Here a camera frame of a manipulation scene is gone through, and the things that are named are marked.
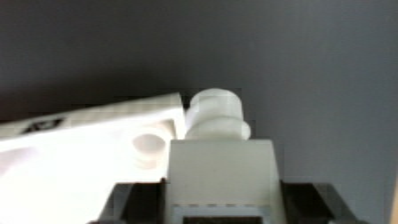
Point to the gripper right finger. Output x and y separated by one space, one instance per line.
315 205

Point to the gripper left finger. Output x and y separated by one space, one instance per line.
136 205

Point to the white table leg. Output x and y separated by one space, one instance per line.
223 178

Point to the white square tabletop part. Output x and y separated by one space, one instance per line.
72 153

